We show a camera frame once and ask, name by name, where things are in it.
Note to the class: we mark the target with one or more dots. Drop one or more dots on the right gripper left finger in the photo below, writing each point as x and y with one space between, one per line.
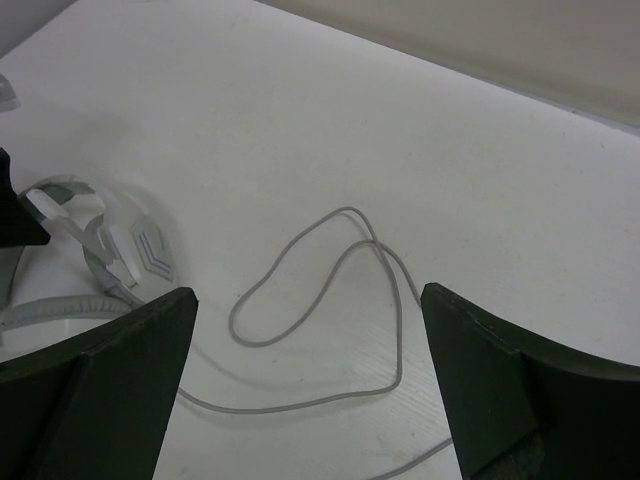
97 406

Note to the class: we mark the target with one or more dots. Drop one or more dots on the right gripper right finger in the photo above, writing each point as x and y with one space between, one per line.
521 406

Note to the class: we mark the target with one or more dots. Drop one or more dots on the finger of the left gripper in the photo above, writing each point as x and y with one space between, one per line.
18 227

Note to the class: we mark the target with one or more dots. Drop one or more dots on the white grey headphones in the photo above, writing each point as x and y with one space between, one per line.
123 246

